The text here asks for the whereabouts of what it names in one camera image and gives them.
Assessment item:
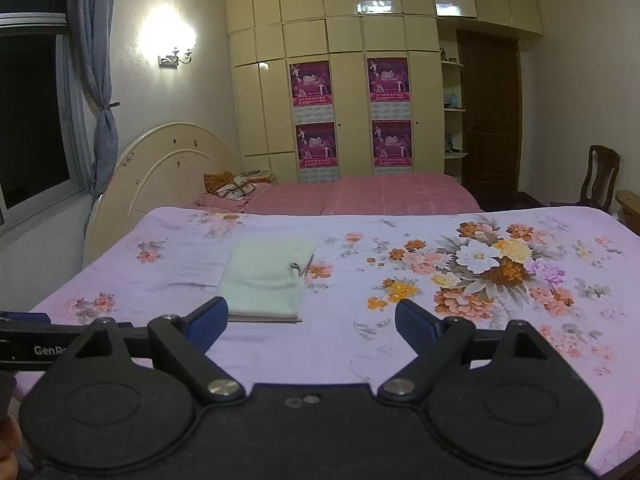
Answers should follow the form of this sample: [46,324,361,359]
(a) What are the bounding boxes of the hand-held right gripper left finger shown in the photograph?
[47,296,247,407]

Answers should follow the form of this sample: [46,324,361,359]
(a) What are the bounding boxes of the cream wardrobe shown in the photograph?
[222,0,546,183]

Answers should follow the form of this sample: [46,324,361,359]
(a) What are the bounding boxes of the purple floral bedsheet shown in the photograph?
[27,205,640,476]

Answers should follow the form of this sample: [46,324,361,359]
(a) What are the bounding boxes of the light green sweater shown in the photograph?
[216,239,317,323]

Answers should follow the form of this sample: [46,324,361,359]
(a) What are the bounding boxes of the orange cloth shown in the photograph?
[202,172,236,197]

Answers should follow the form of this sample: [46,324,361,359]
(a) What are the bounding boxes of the grey blue curtain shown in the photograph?
[66,0,121,196]

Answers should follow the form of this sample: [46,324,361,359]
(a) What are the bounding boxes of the pink bed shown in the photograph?
[195,171,485,216]

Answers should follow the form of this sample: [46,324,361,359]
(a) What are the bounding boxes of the dark wooden chair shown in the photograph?
[550,145,621,211]

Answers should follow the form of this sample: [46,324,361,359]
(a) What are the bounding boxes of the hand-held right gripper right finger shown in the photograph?
[377,299,576,406]

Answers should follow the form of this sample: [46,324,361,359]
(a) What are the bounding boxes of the purple wall poster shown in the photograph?
[289,60,333,122]
[366,57,410,120]
[295,121,338,183]
[371,119,414,176]

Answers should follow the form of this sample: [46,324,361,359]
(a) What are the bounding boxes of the cream corner shelf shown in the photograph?
[439,47,468,183]

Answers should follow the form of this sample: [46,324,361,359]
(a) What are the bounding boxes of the wall lamp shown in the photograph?
[157,46,195,68]

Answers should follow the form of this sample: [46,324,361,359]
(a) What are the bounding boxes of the cream round headboard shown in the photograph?
[82,121,246,266]

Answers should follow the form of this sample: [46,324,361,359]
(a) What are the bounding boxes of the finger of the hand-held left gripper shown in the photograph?
[0,311,52,326]

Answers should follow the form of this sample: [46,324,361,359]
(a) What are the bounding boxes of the window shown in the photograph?
[0,12,96,233]

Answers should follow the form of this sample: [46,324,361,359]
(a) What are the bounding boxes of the person's left hand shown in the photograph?
[0,417,23,466]

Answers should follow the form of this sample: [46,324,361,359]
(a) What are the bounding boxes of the dark wooden door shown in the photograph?
[456,30,523,201]

